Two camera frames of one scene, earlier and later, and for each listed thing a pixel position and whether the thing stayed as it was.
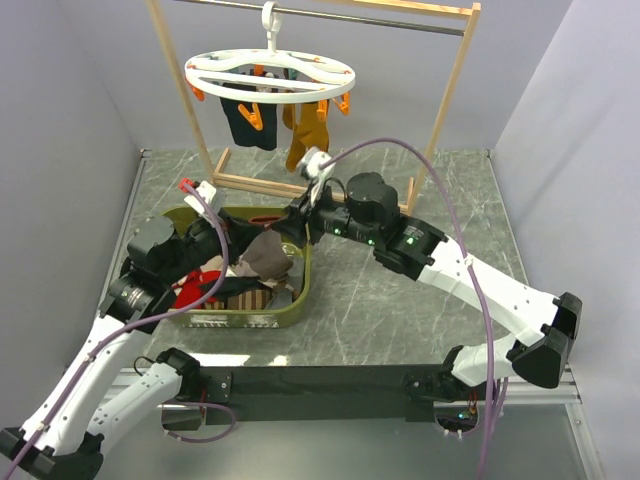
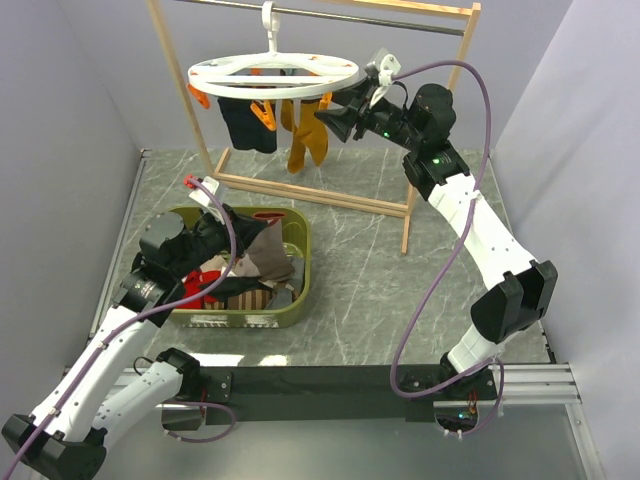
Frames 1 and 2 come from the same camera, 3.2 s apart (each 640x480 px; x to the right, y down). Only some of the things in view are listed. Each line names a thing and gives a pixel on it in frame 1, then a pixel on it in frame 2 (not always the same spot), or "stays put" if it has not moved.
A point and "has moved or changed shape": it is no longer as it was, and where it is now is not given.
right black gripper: (310, 212) to (358, 110)
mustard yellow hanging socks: (308, 130) stays put
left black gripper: (239, 233) stays put
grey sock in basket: (296, 275) stays put
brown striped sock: (248, 300) stays put
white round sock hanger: (269, 76) stays put
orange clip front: (253, 116) to (265, 111)
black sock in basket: (231, 286) stays put
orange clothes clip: (321, 111) has moved or changed shape
